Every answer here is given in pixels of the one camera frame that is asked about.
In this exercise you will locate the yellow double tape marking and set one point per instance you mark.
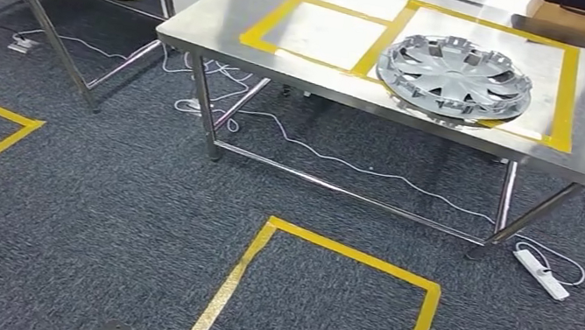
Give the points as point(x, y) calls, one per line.
point(564, 101)

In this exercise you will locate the cardboard box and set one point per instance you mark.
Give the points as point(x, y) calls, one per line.
point(568, 16)

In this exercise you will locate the white power strip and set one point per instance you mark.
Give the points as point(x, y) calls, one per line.
point(540, 274)
point(22, 44)

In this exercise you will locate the silver wheel hubcap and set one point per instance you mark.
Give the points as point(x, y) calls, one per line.
point(453, 77)

